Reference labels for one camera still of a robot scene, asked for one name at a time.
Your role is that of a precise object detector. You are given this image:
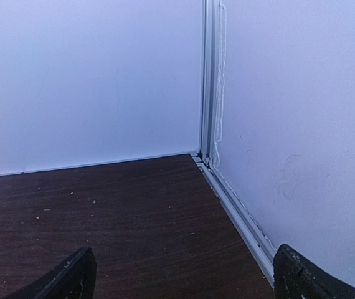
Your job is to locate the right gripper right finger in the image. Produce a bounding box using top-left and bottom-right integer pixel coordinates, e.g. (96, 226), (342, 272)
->
(273, 244), (355, 299)

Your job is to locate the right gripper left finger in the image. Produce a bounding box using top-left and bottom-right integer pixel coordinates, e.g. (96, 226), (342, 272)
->
(6, 247), (97, 299)

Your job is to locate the right aluminium frame post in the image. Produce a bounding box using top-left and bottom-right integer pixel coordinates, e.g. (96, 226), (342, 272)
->
(198, 1), (227, 168)

